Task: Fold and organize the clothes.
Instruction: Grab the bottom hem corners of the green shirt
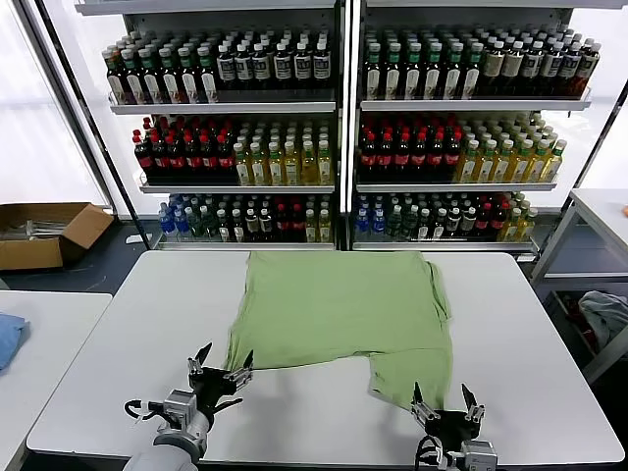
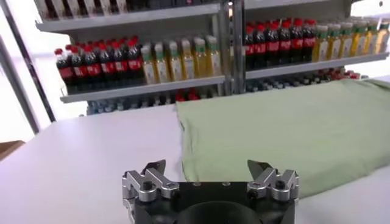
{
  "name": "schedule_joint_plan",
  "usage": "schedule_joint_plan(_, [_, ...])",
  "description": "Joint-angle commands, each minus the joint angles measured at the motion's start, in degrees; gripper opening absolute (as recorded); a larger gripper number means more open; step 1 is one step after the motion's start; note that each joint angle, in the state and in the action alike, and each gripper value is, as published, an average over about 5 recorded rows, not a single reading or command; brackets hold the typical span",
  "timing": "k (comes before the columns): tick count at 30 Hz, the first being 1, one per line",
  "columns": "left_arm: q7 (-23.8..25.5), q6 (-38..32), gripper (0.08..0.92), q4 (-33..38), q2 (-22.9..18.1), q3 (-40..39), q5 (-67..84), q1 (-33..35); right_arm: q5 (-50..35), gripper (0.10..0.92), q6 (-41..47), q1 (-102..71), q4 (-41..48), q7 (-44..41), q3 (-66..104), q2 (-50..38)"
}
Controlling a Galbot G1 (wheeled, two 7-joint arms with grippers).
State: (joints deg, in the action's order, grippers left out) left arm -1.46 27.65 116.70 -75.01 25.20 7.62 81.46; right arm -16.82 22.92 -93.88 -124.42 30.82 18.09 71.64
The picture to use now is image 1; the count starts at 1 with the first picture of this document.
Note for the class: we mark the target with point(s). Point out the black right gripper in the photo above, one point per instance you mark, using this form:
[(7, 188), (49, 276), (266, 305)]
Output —
[(451, 429)]

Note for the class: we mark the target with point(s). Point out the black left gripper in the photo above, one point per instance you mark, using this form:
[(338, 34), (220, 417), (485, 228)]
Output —
[(213, 385)]

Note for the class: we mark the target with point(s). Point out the light green polo shirt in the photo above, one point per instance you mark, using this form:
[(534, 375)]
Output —
[(343, 309)]

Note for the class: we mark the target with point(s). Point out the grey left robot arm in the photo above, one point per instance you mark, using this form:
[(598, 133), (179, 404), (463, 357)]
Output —
[(167, 458)]

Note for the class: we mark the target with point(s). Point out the black storage crate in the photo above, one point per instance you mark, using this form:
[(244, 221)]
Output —
[(564, 333)]

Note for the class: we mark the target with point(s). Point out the dark tea bottle white cap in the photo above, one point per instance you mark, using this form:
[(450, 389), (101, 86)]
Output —
[(238, 228), (454, 223), (251, 225), (223, 228), (424, 226), (469, 223), (439, 226), (265, 225)]

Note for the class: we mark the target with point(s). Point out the dark green bottle white cap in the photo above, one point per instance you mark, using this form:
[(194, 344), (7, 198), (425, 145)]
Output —
[(197, 225), (410, 225), (394, 225)]

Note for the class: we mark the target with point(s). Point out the blue water bottle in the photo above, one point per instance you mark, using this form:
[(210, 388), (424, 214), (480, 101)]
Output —
[(182, 223), (378, 223), (363, 223), (167, 223)]

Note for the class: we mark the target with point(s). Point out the white paper scrap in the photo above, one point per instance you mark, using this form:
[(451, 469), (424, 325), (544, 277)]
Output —
[(132, 239)]

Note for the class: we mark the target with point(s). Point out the red cap cola bottle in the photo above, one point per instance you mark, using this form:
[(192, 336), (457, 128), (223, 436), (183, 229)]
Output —
[(209, 159), (368, 158), (297, 225), (159, 159), (175, 159), (225, 159), (402, 158), (282, 225), (420, 158), (452, 158), (483, 223), (498, 223), (193, 159), (385, 158), (143, 159), (436, 158)]

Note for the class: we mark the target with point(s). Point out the yellow juice bottle green label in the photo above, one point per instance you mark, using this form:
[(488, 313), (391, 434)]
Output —
[(259, 172), (537, 167), (325, 229), (519, 167), (311, 229), (553, 167), (309, 172), (485, 167), (501, 167), (243, 172), (526, 226), (511, 228), (276, 172), (292, 172), (467, 167), (325, 169)]

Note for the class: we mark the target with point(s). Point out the grey crumpled cloth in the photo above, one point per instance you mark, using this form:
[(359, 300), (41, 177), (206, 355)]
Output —
[(606, 314)]

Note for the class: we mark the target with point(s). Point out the blue folded cloth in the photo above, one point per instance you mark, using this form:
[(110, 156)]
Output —
[(10, 338)]

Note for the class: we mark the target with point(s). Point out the brown cardboard box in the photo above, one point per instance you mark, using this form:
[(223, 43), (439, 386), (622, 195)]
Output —
[(29, 255)]

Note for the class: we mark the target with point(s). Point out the clear plastic packaging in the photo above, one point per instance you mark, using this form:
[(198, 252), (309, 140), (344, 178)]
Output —
[(29, 229)]

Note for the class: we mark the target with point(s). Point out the grey metal shelf unit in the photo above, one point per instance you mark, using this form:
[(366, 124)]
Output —
[(221, 107), (466, 104)]

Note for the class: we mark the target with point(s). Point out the green cap dark tea bottle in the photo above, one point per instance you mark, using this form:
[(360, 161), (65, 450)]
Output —
[(135, 84), (434, 73), (394, 73), (413, 73), (472, 73), (208, 83), (454, 73), (190, 83), (172, 84), (153, 84), (374, 73), (118, 83)]

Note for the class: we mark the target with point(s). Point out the dark bottle blue white label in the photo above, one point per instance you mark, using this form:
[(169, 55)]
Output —
[(551, 66), (225, 66), (321, 64), (261, 65), (283, 65), (569, 66), (244, 66), (302, 64), (532, 66)]

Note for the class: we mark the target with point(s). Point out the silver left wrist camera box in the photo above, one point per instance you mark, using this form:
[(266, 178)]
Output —
[(179, 403)]

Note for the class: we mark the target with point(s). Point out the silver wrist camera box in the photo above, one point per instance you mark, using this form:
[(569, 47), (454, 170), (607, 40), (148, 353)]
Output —
[(478, 454), (179, 403)]

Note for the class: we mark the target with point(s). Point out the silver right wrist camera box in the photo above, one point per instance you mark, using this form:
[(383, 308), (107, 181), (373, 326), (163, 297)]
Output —
[(478, 454)]

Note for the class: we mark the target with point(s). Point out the black window frame post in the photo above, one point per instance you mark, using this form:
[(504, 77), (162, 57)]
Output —
[(131, 211), (603, 137)]

